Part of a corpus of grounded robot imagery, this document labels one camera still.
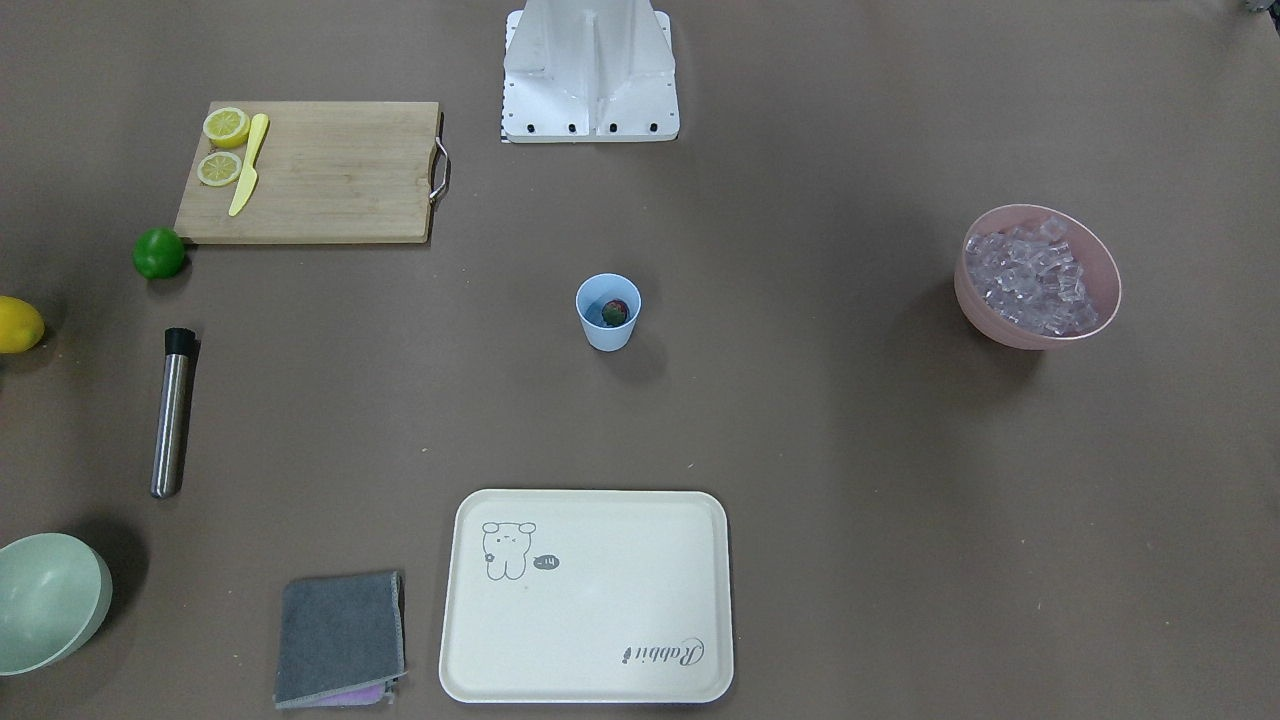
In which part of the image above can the cream rabbit tray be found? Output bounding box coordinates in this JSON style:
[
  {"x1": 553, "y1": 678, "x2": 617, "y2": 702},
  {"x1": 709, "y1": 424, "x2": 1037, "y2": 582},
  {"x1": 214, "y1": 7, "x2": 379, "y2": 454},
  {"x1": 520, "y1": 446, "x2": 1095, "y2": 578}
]
[{"x1": 438, "y1": 489, "x2": 735, "y2": 705}]

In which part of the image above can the light blue plastic cup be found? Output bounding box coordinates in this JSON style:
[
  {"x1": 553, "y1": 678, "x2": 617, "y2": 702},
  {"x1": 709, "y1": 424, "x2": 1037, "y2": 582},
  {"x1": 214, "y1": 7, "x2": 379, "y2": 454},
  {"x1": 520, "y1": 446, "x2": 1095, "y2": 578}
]
[{"x1": 575, "y1": 273, "x2": 643, "y2": 352}]

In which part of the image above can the red strawberry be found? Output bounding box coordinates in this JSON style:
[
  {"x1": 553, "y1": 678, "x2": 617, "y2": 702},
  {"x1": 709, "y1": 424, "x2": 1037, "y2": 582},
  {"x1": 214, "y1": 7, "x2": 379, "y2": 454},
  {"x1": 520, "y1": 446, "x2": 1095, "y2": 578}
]
[{"x1": 600, "y1": 299, "x2": 631, "y2": 328}]

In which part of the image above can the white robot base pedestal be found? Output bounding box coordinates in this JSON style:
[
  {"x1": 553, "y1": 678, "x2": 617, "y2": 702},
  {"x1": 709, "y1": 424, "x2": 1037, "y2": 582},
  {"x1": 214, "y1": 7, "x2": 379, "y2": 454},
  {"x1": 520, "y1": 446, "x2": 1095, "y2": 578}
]
[{"x1": 500, "y1": 1, "x2": 681, "y2": 143}]

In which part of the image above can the green lime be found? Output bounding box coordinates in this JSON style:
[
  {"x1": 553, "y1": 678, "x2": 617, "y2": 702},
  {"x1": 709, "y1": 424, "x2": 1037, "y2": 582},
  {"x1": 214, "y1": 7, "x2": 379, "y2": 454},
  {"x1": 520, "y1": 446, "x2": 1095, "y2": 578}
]
[{"x1": 131, "y1": 227, "x2": 186, "y2": 281}]

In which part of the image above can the steel muddler black tip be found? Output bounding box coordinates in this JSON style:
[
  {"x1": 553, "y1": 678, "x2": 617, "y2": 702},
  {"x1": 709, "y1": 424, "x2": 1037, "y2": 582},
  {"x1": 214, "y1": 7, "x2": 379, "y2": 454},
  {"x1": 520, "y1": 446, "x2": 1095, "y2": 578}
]
[{"x1": 150, "y1": 327, "x2": 198, "y2": 498}]

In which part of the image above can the lemon slice inner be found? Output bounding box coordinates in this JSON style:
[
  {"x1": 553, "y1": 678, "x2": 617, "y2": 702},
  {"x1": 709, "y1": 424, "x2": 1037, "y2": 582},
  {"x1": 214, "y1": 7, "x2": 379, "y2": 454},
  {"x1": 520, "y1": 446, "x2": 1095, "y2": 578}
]
[{"x1": 195, "y1": 151, "x2": 243, "y2": 187}]

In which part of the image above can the yellow lemon near board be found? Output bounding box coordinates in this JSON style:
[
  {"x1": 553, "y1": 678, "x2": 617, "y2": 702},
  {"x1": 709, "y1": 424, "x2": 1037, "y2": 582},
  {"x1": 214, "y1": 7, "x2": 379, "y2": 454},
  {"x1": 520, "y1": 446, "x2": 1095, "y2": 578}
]
[{"x1": 0, "y1": 296, "x2": 45, "y2": 354}]

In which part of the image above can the yellow plastic knife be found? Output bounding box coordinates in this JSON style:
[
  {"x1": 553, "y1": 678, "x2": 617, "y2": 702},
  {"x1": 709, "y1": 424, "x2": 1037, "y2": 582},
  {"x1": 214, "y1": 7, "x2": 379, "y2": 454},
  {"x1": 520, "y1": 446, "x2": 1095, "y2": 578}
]
[{"x1": 227, "y1": 113, "x2": 270, "y2": 217}]

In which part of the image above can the pink bowl of ice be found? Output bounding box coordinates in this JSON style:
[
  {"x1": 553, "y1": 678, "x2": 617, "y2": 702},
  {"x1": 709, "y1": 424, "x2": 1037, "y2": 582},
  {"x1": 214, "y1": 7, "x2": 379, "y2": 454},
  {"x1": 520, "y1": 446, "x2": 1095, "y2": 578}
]
[{"x1": 954, "y1": 204, "x2": 1123, "y2": 350}]

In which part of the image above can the mint green bowl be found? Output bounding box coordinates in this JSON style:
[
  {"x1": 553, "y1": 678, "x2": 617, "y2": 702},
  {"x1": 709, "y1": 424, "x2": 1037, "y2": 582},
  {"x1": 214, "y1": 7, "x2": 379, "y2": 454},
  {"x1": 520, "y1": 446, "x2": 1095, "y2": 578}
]
[{"x1": 1, "y1": 533, "x2": 114, "y2": 676}]

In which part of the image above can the wooden cutting board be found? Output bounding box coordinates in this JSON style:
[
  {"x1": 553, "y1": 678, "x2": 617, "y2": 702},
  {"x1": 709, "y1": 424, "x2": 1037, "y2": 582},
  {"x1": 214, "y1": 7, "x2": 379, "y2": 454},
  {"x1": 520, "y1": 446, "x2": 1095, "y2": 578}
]
[{"x1": 174, "y1": 99, "x2": 449, "y2": 245}]

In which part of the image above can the grey folded cloth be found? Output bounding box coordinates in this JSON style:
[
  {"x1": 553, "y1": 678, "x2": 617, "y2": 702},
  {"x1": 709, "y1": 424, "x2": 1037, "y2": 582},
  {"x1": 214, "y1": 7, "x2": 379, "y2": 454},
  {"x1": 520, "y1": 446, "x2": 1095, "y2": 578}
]
[{"x1": 273, "y1": 570, "x2": 406, "y2": 711}]

